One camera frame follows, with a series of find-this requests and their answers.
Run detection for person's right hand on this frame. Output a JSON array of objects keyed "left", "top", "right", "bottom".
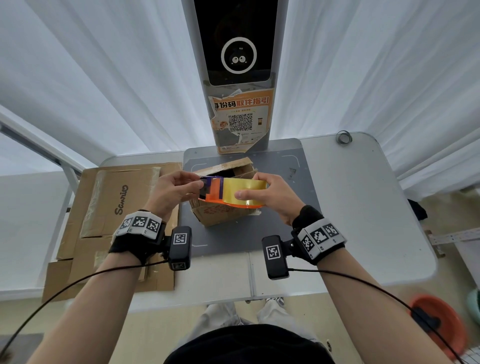
[{"left": 233, "top": 171, "right": 307, "bottom": 227}]

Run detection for person's left hand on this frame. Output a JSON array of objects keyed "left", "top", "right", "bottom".
[{"left": 143, "top": 170, "right": 208, "bottom": 223}]

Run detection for blue orange tape dispenser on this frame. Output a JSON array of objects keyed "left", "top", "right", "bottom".
[
  {"left": 197, "top": 175, "right": 271, "bottom": 209},
  {"left": 223, "top": 177, "right": 270, "bottom": 207}
]

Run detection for red print cardboard box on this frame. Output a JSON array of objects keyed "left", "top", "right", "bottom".
[{"left": 189, "top": 156, "right": 263, "bottom": 228}]

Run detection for large cardboard box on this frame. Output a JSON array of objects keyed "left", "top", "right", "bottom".
[{"left": 41, "top": 161, "right": 184, "bottom": 304}]

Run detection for person's right forearm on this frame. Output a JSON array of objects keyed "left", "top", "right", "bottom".
[{"left": 317, "top": 247, "right": 451, "bottom": 364}]

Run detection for person's left forearm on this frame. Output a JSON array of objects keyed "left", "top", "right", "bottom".
[{"left": 26, "top": 251, "right": 147, "bottom": 364}]

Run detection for grey scanner kiosk with poster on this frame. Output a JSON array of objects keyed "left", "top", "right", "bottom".
[{"left": 208, "top": 88, "right": 275, "bottom": 155}]

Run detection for grey trousers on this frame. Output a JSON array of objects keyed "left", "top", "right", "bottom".
[{"left": 178, "top": 299, "right": 323, "bottom": 350}]

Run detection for black shirt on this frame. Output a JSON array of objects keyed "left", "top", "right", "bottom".
[{"left": 163, "top": 324, "right": 337, "bottom": 364}]

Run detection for grey scanning mat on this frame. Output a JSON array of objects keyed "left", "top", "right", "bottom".
[{"left": 176, "top": 0, "right": 323, "bottom": 258}]

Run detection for white perforated metal bar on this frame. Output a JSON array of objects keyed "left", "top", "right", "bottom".
[{"left": 424, "top": 227, "right": 480, "bottom": 260}]

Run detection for black object in basin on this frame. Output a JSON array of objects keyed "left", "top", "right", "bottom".
[{"left": 410, "top": 307, "right": 443, "bottom": 333}]

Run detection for orange plastic basin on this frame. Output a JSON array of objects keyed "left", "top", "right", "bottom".
[{"left": 408, "top": 294, "right": 469, "bottom": 363}]

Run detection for grey printed floor mat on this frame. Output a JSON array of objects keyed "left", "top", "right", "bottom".
[{"left": 0, "top": 332, "right": 44, "bottom": 364}]

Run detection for teal plastic bucket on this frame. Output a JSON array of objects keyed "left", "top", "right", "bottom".
[{"left": 466, "top": 287, "right": 480, "bottom": 316}]

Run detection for black tracker cable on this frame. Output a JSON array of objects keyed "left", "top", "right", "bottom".
[
  {"left": 287, "top": 268, "right": 468, "bottom": 364},
  {"left": 0, "top": 259, "right": 170, "bottom": 355}
]

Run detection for white metal frame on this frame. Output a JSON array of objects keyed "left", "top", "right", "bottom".
[{"left": 0, "top": 104, "right": 85, "bottom": 288}]

